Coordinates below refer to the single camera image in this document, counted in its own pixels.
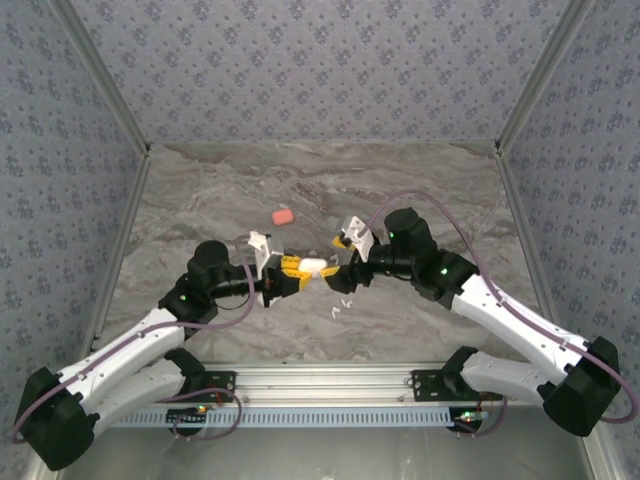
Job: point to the orange charging case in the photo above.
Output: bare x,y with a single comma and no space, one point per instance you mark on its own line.
283,217

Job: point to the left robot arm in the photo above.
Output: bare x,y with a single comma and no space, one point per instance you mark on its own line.
120,357

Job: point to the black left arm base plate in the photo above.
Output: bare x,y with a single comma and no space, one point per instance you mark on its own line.
229,396

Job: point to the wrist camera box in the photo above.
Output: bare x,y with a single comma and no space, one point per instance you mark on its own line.
267,252
357,235

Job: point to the long aluminium mounting rail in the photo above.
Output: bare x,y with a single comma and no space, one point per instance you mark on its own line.
320,385

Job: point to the aluminium table side rail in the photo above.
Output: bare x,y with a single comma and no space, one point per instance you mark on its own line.
120,250
514,200

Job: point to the aluminium frame post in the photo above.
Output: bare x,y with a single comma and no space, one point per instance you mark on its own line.
103,75
541,75

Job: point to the left controller board with LED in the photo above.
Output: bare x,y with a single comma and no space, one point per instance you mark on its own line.
187,415

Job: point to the grey metal sheet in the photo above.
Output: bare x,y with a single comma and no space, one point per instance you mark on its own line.
320,455

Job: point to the controller board with led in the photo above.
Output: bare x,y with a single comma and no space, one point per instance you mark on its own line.
467,416
187,415

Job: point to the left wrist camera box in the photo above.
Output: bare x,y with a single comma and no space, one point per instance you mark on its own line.
267,252

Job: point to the right controller board with LED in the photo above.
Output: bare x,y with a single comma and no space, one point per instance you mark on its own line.
467,416

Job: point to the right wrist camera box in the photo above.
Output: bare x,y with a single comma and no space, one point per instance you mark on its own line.
357,235

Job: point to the short aluminium frame leg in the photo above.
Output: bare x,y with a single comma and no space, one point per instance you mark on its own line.
600,460

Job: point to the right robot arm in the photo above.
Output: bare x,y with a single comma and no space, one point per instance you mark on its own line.
525,320

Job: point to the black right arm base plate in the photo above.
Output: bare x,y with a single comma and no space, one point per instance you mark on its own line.
425,392

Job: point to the white earbud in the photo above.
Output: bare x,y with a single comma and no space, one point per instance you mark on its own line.
346,302
334,312
334,259

